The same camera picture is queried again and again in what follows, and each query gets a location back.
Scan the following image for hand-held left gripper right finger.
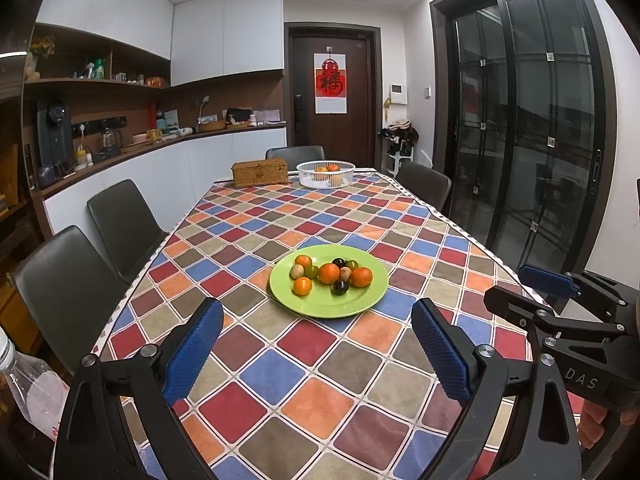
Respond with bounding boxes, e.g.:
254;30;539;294
410;298;584;480

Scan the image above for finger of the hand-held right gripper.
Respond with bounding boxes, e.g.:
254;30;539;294
518;264;638;313
483;285;628;343

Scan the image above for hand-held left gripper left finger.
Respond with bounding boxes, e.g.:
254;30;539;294
54;297;225;480

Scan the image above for green plate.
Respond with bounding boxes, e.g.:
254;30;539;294
269;244;390;319

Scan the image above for person's right hand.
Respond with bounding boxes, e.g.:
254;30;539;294
579;394;640;456

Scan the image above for checkered tablecloth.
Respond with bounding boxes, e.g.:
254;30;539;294
92;170;557;480

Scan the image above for black framed glass sliding door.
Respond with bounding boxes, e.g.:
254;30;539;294
429;0;617;313

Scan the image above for dark leather chair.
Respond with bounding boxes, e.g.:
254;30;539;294
396;161;453;213
14;225;132;378
87;179;172;283
265;145;326;167

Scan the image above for clear plastic bottle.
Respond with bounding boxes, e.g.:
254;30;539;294
0;332;69;443

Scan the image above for woven wicker box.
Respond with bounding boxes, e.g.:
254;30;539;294
230;157;289;189

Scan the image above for white counter cabinet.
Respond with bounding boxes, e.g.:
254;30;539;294
41;124;288;241

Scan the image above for shoe rack with clothes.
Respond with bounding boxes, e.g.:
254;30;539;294
378;119;420;172

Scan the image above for white plastic basket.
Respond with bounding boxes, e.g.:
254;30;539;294
296;159;356;190

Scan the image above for black power strip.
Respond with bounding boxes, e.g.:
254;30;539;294
72;117;128;134

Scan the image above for dark wooden door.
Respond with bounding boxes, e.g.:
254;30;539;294
284;23;382;167

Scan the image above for black water dispenser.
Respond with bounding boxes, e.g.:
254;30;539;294
35;93;77;177

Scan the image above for red and white door poster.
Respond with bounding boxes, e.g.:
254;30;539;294
314;52;348;114

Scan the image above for flower vase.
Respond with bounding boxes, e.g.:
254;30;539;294
26;34;57;80

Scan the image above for white wall cabinets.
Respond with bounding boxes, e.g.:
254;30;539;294
36;0;285;87

